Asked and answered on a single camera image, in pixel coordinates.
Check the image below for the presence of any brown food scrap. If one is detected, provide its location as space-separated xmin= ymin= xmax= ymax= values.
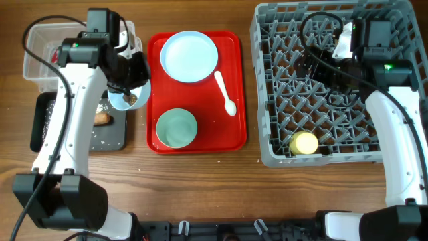
xmin=123 ymin=94 xmax=138 ymax=106

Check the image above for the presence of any light blue bowl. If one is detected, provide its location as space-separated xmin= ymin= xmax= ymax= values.
xmin=108 ymin=80 xmax=151 ymax=111

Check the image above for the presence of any yellow plastic cup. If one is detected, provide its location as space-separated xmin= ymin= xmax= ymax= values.
xmin=289 ymin=131 xmax=318 ymax=155

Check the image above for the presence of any green bowl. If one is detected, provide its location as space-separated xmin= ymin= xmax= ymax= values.
xmin=156 ymin=108 xmax=198 ymax=149

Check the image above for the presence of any red snack wrapper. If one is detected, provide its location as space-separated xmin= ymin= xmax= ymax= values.
xmin=51 ymin=50 xmax=59 ymax=64

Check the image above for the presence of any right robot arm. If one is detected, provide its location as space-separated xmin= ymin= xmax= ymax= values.
xmin=298 ymin=18 xmax=427 ymax=240

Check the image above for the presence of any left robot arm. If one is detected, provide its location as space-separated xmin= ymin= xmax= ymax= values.
xmin=13 ymin=8 xmax=151 ymax=240

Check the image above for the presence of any grey dishwasher rack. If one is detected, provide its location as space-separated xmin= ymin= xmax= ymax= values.
xmin=250 ymin=1 xmax=427 ymax=168

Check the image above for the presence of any black plastic tray bin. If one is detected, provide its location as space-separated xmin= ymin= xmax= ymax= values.
xmin=29 ymin=91 xmax=127 ymax=153

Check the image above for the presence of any light blue plate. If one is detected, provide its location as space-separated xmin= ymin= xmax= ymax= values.
xmin=160 ymin=31 xmax=219 ymax=83

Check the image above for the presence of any clear plastic bin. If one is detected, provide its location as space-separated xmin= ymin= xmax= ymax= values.
xmin=23 ymin=21 xmax=142 ymax=92

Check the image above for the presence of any red serving tray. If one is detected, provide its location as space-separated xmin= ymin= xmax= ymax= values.
xmin=146 ymin=31 xmax=247 ymax=155

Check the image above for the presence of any white plastic spoon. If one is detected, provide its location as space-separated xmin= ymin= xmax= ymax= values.
xmin=214 ymin=71 xmax=237 ymax=116

